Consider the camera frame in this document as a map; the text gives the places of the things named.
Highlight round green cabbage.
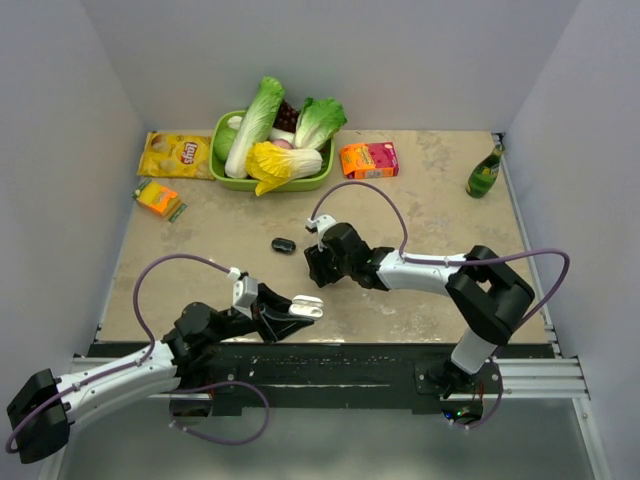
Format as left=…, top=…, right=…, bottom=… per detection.
left=212, top=127, right=237, bottom=162

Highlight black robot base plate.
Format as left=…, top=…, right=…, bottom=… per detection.
left=170, top=343, right=485, bottom=424

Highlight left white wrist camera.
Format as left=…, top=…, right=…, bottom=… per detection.
left=227, top=267, right=258, bottom=318

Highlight green plastic basin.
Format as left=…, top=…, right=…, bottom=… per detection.
left=209, top=114, right=334, bottom=196

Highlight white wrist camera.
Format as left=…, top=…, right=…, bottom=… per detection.
left=305, top=214, right=336, bottom=238
left=227, top=267, right=258, bottom=318

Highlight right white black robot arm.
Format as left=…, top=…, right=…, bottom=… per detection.
left=304, top=215, right=534, bottom=393

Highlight green napa cabbage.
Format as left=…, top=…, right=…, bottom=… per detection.
left=225, top=76, right=285, bottom=179

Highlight green leaf lettuce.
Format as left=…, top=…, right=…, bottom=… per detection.
left=293, top=97, right=347, bottom=150

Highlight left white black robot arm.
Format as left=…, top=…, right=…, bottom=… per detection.
left=5, top=279, right=324, bottom=464

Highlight black earbud charging case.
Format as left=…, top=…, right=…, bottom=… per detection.
left=271, top=237, right=297, bottom=255

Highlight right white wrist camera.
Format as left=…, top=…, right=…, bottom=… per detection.
left=305, top=214, right=336, bottom=238

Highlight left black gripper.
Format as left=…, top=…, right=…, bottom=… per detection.
left=206, top=282, right=313, bottom=345

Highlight white radish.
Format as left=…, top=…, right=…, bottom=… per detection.
left=227, top=115, right=295, bottom=146

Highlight orange pink snack box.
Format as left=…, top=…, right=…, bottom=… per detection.
left=340, top=142, right=399, bottom=180

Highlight pink onion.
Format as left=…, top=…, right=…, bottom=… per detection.
left=272, top=139, right=293, bottom=150

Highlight yellow Lays chips bag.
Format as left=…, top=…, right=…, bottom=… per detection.
left=137, top=132, right=213, bottom=180

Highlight green glass bottle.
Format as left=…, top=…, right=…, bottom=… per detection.
left=466, top=145, right=505, bottom=198

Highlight dark red grapes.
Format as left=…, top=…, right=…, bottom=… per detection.
left=273, top=100, right=300, bottom=133

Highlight yellow napa cabbage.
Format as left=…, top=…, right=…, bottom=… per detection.
left=245, top=141, right=323, bottom=196

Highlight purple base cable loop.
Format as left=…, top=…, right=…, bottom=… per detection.
left=168, top=380, right=271, bottom=446

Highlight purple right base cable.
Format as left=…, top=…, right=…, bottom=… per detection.
left=447, top=357, right=505, bottom=431

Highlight orange yellow sponge pack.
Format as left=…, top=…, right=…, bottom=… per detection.
left=132, top=179, right=187, bottom=223

